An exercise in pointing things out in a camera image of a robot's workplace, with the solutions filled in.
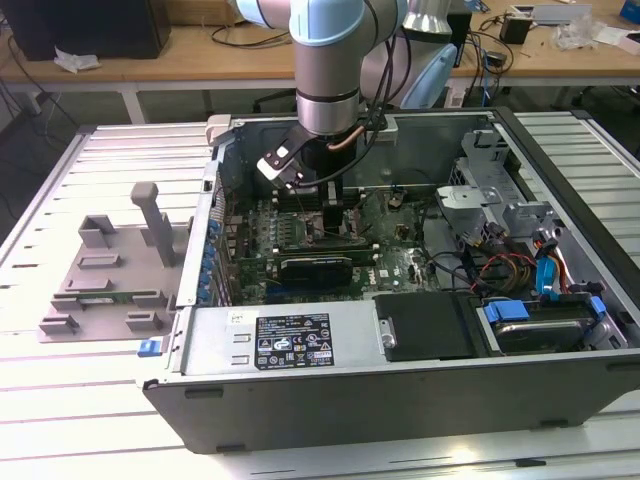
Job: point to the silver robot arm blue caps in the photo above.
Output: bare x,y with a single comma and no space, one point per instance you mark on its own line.
325,75

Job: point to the copper coloured tube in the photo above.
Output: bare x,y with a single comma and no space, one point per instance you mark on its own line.
345,142

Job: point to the coin cell battery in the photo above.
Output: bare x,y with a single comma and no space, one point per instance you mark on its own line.
395,201

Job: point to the pale grey case latch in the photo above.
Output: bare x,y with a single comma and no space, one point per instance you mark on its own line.
219,129

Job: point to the black graphics card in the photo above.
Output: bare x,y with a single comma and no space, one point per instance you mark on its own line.
315,272

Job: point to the green motherboard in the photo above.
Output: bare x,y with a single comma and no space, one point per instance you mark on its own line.
395,255

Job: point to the small white adapter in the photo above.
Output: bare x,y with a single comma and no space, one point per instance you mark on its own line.
455,97

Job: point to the blue expansion slot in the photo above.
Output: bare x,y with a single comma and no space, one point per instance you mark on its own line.
274,288

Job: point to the silver metal drive cage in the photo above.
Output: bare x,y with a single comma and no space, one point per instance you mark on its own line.
470,197

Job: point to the tall black box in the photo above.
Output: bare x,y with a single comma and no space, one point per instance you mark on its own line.
462,35

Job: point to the wooden desk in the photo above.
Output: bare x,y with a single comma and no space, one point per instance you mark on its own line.
175,60

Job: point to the black power adapter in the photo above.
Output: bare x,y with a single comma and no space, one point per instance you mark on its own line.
496,60

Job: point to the black plastic shroud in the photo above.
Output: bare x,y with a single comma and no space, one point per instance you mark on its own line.
425,325

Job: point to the brown cardboard box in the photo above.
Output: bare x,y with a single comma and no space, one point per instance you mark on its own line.
200,10

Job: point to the silver power supply with label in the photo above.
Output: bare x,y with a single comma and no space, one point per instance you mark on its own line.
210,340

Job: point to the small black cube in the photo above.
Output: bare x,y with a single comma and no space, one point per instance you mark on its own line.
515,30

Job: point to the grey parts rack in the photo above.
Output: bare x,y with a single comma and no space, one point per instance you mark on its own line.
120,280

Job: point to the black and silver PC case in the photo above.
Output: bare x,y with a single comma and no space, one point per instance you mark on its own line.
350,400

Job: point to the small blue case latch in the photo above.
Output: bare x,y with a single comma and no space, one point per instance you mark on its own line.
148,348

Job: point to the green RAM stick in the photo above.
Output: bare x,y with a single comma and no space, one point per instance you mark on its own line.
107,299

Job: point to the white flat box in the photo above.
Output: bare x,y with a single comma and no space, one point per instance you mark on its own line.
560,15

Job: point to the black computer tower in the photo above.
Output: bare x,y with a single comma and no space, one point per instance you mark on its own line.
90,30

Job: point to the white crumpled paper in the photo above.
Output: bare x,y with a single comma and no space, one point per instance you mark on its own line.
75,61

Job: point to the hard disk in blue carrier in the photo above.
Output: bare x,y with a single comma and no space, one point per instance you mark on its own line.
540,332

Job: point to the clear plastic bag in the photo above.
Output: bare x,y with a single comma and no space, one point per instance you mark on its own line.
580,35

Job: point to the white paper sheet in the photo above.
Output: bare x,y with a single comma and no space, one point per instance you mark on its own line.
622,40

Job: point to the blue box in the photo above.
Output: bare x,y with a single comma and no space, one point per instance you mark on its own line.
632,7

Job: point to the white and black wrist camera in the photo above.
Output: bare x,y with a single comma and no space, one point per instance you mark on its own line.
280,167

